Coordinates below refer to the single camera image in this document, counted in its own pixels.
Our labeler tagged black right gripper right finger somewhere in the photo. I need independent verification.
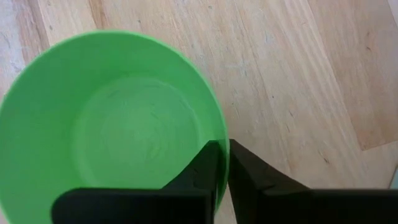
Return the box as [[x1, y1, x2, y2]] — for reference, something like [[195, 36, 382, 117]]
[[228, 138, 398, 224]]

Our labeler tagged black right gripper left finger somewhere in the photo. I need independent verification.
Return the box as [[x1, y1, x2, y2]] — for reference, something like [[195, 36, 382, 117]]
[[50, 139, 221, 224]]

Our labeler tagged green plastic bowl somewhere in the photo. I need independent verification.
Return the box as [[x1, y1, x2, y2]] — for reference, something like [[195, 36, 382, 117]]
[[0, 29, 231, 224]]

